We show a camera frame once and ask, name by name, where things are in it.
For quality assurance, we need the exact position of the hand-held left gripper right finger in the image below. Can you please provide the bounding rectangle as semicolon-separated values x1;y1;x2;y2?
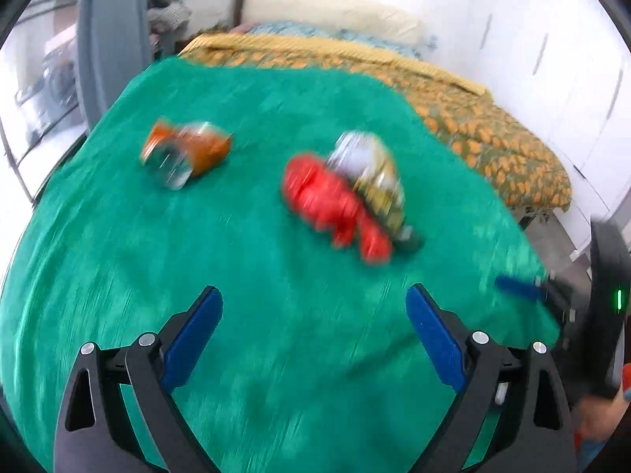
405;283;577;473

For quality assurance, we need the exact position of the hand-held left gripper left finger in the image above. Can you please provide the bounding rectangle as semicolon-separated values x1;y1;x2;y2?
53;285;224;473

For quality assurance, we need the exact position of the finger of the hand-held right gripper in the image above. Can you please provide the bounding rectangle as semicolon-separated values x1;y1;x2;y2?
494;276;575;323

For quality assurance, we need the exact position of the red plastic snack wrapper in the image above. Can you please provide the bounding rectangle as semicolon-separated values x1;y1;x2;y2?
282;154;394;263

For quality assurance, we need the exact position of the crushed orange drink can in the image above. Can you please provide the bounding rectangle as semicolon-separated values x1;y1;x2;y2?
140;118;232;190

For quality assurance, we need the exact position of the silver foil snack bag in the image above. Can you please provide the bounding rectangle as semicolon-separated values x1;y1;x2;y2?
328;130;425;250

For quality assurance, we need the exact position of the person's right hand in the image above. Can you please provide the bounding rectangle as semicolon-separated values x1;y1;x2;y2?
574;394;629;447

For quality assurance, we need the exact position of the green patterned tablecloth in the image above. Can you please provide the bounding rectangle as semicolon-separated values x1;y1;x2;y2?
0;56;560;473

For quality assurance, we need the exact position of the orange patterned bedspread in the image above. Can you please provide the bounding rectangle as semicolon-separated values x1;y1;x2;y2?
178;34;573;218

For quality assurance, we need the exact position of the white wardrobe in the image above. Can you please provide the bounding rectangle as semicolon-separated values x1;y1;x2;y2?
458;0;631;262

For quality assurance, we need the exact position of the washing machine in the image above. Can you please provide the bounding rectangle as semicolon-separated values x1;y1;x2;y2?
15;52;82;139

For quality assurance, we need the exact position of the grey chair back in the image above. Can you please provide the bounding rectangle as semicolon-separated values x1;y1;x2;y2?
76;0;163;131

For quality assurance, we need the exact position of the blue floral pillow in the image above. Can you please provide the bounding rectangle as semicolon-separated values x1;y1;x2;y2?
237;20;439;57

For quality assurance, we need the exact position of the pile of clothes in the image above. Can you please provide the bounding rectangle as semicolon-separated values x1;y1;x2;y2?
147;0;193;35

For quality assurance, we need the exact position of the cream pillow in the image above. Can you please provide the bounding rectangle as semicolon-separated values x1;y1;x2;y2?
241;0;425;45

